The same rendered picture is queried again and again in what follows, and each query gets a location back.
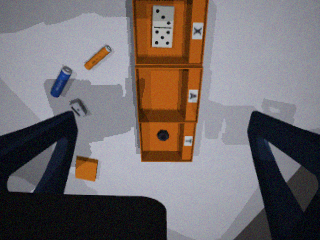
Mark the orange three-compartment tray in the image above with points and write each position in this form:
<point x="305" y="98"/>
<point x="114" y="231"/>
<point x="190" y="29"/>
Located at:
<point x="169" y="80"/>

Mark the white domino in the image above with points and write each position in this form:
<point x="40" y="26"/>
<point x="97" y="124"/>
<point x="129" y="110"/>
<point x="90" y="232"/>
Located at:
<point x="162" y="30"/>

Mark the blue battery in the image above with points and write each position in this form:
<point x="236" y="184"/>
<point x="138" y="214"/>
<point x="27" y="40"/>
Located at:
<point x="61" y="81"/>

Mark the orange battery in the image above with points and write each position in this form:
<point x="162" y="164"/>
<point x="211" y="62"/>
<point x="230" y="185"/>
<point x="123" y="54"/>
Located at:
<point x="97" y="57"/>

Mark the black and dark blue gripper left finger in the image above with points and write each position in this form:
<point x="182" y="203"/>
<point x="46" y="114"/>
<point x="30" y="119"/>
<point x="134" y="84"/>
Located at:
<point x="19" y="147"/>

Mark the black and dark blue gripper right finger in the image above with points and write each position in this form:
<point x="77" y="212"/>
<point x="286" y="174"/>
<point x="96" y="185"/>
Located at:
<point x="282" y="209"/>

